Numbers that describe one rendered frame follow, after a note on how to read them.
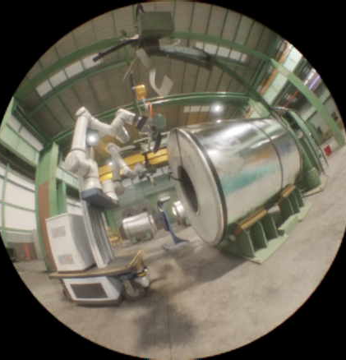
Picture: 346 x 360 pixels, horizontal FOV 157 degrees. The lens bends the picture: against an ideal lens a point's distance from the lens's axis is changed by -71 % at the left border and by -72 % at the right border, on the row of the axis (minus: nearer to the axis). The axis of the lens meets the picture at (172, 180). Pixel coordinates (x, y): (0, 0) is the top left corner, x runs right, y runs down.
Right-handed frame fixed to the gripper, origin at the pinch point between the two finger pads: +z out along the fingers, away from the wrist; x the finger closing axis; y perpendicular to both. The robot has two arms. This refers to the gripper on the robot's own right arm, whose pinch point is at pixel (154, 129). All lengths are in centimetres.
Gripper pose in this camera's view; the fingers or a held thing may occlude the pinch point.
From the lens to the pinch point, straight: 102.0
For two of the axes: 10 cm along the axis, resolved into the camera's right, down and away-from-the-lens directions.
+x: -4.5, 8.9, 0.3
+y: -1.4, -1.0, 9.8
